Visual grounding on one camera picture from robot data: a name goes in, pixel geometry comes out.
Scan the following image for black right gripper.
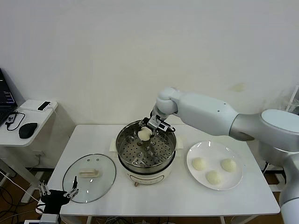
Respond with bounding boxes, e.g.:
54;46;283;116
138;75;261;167
139;114;165;139

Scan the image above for flat white box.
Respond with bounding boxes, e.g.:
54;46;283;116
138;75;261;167
19;99;58;112

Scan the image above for white side table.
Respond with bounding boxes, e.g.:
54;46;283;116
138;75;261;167
0;99;76;203

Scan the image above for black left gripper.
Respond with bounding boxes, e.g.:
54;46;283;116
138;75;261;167
38;175;80;214

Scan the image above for black laptop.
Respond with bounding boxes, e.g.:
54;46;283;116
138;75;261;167
0;67;18;126

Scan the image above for white floor cable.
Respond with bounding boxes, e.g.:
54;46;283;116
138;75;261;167
0;171;42;203

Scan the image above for black computer mouse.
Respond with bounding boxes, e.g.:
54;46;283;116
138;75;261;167
18;122;38;140

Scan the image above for black adapter with cable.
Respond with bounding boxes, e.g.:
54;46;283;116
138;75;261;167
5;111;26;131

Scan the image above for white steamed baozi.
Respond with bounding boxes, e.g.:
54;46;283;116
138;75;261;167
138;127;154;142
192;157;207;171
205;170;222;186
221;158;237;173

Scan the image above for white drinking straw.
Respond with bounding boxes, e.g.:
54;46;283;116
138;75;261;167
290;85;299;103

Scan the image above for cream electric cooker base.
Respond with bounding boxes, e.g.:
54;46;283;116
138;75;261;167
109;137;184;188

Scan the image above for small black and white device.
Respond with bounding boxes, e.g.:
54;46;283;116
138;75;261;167
37;101;52;112

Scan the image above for cable bundle under table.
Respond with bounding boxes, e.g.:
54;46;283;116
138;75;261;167
93;216;131;224

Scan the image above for clear plastic cup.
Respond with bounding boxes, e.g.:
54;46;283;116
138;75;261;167
283;93;299;113

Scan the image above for white round plate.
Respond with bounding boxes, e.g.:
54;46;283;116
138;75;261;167
186;140;243;191

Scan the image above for black floor cables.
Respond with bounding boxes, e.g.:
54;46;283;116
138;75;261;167
0;186;26;224

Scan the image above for glass lid with cream handle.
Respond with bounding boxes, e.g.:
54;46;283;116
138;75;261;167
62;153;117;203

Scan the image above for stainless steel steamer basket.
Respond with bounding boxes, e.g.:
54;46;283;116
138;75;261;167
116;119;177;172

